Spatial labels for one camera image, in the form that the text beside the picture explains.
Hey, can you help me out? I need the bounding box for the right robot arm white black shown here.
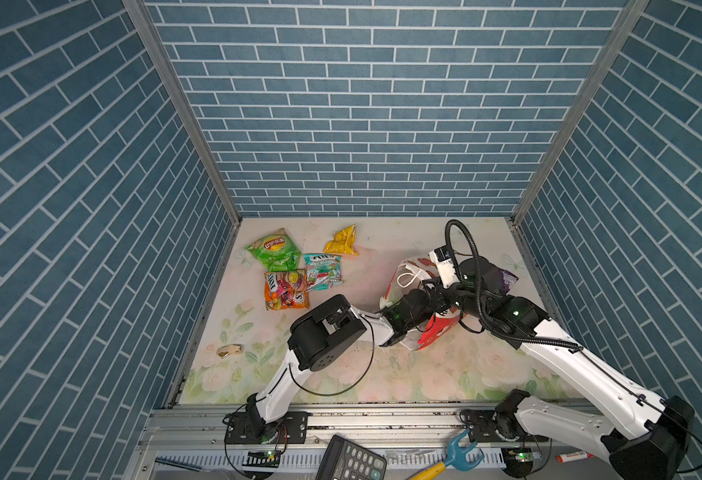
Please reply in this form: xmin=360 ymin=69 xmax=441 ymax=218
xmin=433 ymin=281 xmax=695 ymax=479

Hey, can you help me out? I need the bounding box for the red white marker pen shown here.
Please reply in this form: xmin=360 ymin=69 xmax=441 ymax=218
xmin=557 ymin=451 xmax=593 ymax=463

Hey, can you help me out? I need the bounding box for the yellow snack packet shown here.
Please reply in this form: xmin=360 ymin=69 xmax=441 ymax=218
xmin=323 ymin=224 xmax=359 ymax=256

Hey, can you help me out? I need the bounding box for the aluminium front rail frame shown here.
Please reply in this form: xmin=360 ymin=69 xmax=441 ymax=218
xmin=125 ymin=398 xmax=615 ymax=479

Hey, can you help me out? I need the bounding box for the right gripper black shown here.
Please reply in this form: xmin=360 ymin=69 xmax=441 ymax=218
xmin=420 ymin=273 xmax=487 ymax=322

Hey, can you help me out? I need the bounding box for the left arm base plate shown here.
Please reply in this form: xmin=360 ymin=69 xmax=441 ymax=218
xmin=223 ymin=411 xmax=309 ymax=446

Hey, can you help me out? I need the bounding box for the purple snack packet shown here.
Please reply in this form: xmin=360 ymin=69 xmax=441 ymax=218
xmin=498 ymin=268 xmax=519 ymax=292

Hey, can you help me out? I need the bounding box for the orange colourful snack packet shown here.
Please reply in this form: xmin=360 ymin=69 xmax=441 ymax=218
xmin=264 ymin=269 xmax=310 ymax=311

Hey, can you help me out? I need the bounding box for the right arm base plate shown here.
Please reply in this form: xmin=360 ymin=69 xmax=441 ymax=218
xmin=458 ymin=409 xmax=548 ymax=443

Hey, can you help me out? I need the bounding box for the teal pink snack packet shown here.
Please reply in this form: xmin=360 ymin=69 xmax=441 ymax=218
xmin=303 ymin=253 xmax=343 ymax=291

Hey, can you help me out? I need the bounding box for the black calculator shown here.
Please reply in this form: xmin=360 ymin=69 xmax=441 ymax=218
xmin=315 ymin=435 xmax=387 ymax=480

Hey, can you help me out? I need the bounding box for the green snack packet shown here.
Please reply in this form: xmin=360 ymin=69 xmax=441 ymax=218
xmin=246 ymin=228 xmax=301 ymax=272

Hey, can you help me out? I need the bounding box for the blue yellow clamp tool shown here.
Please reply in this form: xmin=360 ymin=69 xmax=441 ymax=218
xmin=411 ymin=429 xmax=485 ymax=480

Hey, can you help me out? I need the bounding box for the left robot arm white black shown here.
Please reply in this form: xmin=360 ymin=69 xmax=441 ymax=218
xmin=246 ymin=290 xmax=434 ymax=429

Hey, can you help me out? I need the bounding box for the red white paper gift bag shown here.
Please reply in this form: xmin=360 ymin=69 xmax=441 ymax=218
xmin=379 ymin=257 xmax=462 ymax=351

